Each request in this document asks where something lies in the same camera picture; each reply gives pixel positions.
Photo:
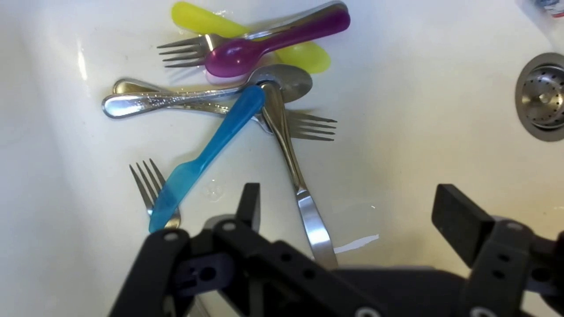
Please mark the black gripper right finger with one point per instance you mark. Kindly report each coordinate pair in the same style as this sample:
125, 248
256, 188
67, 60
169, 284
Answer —
504, 264

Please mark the metal sink drain strainer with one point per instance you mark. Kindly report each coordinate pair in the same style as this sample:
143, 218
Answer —
543, 97

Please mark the purple plastic spoon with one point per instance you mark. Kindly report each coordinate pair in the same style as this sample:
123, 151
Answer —
264, 46

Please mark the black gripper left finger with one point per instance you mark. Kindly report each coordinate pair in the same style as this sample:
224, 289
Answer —
176, 275

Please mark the yellow plastic spoon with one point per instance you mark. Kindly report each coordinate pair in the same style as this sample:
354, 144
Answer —
199, 18

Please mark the white ceramic sink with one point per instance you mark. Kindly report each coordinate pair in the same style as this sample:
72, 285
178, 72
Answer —
411, 116

